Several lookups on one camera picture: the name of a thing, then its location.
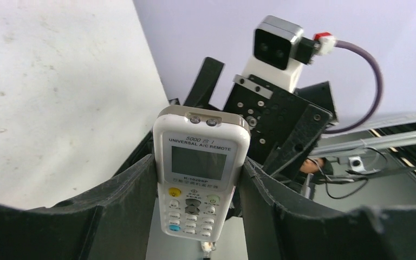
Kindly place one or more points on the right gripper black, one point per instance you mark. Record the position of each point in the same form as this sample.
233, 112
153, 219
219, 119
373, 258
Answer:
205, 83

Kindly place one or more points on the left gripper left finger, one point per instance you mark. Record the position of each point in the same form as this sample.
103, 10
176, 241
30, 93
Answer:
109, 221

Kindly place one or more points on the white grey remote control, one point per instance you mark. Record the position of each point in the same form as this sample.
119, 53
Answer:
199, 154

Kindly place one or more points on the aluminium rail right edge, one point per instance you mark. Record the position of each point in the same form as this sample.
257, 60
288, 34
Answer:
344, 144

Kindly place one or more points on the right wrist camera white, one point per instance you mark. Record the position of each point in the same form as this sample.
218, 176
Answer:
275, 44

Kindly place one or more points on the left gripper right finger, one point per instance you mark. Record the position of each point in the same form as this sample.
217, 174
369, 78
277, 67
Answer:
281, 224

